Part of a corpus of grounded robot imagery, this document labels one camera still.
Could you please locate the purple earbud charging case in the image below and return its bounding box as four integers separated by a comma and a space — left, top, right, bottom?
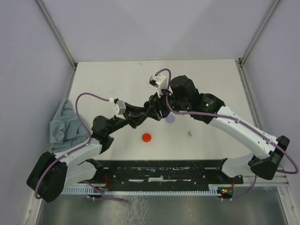
165, 114, 175, 123

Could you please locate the aluminium frame post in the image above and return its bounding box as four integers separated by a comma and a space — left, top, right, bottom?
35, 0, 78, 68
239, 0, 282, 66

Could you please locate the left aluminium frame post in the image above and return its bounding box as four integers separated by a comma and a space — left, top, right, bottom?
35, 0, 78, 68

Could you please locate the blue-grey cloth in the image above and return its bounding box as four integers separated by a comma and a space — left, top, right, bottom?
49, 98, 89, 153

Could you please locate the white slotted cable duct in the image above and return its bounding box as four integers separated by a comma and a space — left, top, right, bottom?
60, 184, 223, 195

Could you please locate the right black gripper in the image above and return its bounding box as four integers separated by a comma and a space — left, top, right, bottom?
145, 85, 190, 121

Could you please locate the right aluminium frame post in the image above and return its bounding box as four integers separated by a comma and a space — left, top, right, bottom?
239, 0, 282, 66

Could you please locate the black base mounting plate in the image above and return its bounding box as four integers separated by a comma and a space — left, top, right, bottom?
97, 159, 243, 185

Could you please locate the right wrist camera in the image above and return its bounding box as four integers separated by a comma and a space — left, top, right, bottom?
149, 74, 168, 98

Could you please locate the red earbud charging case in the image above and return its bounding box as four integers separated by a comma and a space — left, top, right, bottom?
142, 133, 152, 143

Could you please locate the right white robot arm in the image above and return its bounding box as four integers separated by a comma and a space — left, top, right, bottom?
149, 73, 290, 183

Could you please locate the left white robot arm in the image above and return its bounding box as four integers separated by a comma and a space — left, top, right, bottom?
26, 100, 152, 203

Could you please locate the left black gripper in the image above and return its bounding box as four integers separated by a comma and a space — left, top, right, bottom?
106, 102, 149, 135

